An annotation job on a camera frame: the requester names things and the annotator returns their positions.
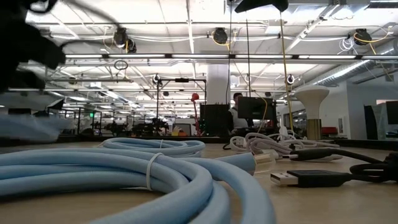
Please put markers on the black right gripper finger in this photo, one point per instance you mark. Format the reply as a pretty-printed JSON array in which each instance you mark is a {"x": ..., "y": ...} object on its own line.
[
  {"x": 281, "y": 5},
  {"x": 255, "y": 3}
]

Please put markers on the black background robot arm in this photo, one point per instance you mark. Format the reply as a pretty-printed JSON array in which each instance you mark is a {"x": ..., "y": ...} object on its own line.
[{"x": 155, "y": 126}]

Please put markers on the long ceiling light strip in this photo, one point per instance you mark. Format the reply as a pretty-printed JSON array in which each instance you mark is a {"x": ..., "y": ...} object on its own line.
[{"x": 199, "y": 56}]

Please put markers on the white square column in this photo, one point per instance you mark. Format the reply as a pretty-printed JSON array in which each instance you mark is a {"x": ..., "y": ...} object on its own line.
[{"x": 217, "y": 84}]

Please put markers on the black computer monitor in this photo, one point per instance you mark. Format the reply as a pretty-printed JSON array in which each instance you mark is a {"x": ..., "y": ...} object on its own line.
[{"x": 255, "y": 108}]

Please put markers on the red desk lamp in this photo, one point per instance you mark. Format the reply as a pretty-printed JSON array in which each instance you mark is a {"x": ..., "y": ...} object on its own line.
[{"x": 195, "y": 97}]

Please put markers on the person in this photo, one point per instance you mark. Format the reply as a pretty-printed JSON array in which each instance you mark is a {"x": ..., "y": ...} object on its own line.
[{"x": 234, "y": 116}]

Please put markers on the black equipment cabinet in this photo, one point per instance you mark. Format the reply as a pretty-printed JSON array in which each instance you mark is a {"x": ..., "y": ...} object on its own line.
[{"x": 214, "y": 121}]

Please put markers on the red sofa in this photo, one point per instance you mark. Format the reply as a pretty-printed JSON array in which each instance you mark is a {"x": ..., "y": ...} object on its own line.
[{"x": 329, "y": 130}]

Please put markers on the dark monitor at room edge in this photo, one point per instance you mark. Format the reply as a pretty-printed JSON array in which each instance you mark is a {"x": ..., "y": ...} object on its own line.
[{"x": 392, "y": 112}]

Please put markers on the white zip tie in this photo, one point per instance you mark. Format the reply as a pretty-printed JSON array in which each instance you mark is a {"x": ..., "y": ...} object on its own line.
[
  {"x": 149, "y": 174},
  {"x": 161, "y": 143}
]

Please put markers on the silver ceiling air duct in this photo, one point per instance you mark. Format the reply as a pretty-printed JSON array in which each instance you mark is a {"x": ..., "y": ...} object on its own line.
[{"x": 357, "y": 67}]

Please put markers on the black metal frame rig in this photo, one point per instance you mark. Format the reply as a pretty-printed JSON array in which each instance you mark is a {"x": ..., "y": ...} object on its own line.
[{"x": 186, "y": 80}]

